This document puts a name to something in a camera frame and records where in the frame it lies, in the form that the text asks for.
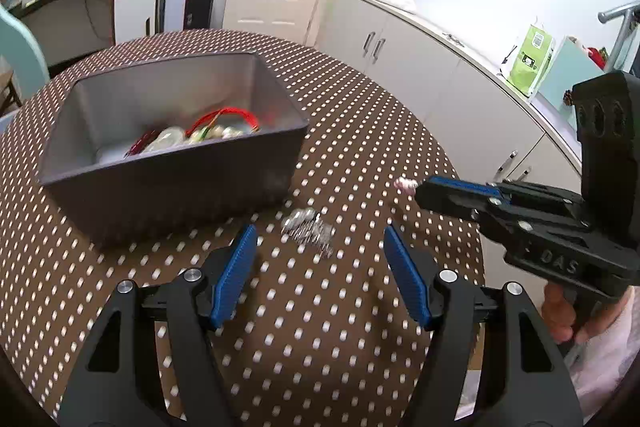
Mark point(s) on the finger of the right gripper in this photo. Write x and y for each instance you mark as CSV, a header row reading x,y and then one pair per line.
x,y
462,208
447,188

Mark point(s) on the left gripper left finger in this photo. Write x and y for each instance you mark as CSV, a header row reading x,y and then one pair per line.
x,y
149,358

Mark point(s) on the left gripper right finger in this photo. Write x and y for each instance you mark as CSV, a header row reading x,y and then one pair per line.
x,y
491,360

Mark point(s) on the pale jade pendant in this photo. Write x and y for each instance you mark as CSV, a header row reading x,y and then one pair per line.
x,y
166,139

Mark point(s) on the person's right hand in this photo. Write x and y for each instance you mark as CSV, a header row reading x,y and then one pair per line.
x,y
560,316

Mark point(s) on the white low cupboard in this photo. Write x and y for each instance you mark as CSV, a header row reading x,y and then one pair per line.
x,y
488,130

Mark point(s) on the green paper bag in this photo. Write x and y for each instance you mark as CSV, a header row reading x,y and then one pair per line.
x,y
532,61

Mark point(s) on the brown polka dot tablecloth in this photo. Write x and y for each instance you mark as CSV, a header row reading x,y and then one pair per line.
x,y
319,336

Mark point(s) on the silver metal tin box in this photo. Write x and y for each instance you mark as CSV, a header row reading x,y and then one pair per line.
x,y
244,133

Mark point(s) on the wooden chair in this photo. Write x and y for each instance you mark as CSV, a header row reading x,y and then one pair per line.
x,y
10,98

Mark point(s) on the dark curved desk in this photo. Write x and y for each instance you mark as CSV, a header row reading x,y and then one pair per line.
x,y
68,30

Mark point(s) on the white small cabinet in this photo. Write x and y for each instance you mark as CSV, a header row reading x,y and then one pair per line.
x,y
133,19

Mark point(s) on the teal curved bed frame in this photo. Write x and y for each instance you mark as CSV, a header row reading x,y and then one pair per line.
x,y
22,52

